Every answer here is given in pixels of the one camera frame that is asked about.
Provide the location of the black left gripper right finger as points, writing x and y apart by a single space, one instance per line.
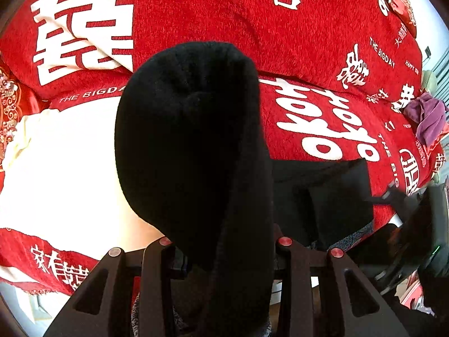
326 294

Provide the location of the red sofa cover white characters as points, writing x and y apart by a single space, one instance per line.
335 76

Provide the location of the red embroidered cushion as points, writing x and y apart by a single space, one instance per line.
17 100

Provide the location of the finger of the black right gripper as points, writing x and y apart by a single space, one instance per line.
403 205

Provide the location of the black pants with grey waistband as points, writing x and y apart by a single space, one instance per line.
192 161

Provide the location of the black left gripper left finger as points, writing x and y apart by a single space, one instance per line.
102 305

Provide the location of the purple cloth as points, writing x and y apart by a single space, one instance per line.
429 113

